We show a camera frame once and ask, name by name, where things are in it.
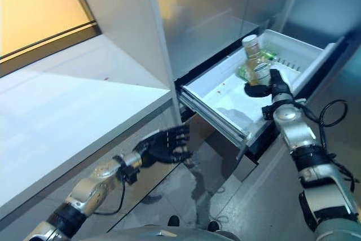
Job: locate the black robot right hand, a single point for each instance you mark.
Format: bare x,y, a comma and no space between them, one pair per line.
280,88

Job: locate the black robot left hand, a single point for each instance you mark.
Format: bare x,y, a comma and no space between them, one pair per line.
163,146

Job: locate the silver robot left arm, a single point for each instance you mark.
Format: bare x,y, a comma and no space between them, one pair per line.
90,190

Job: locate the orange window black frame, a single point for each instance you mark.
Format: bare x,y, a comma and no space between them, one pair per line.
34,6

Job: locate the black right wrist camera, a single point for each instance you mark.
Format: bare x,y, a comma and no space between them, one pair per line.
268,112

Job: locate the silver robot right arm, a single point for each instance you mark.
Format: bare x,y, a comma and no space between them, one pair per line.
316,167

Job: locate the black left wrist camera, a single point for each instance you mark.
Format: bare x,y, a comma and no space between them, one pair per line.
129,174

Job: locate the white counter cabinet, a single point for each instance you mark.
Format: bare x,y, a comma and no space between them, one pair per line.
56,117

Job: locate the black robot foot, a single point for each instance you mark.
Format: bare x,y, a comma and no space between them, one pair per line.
213,226
174,221

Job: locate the black robot right foot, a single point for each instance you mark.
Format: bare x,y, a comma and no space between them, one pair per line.
213,226

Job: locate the black robot left foot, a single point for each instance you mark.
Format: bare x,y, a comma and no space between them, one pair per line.
174,221

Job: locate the white fridge drawer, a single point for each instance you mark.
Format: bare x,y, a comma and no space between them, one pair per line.
225,100

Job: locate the white tall cabinet panel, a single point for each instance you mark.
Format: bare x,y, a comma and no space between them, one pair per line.
127,26

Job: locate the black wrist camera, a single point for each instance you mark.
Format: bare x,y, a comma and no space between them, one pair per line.
129,174
268,112

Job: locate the yellow drink bottle white cap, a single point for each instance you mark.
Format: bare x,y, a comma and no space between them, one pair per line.
255,63

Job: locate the stainless steel fridge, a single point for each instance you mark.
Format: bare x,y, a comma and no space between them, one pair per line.
203,12

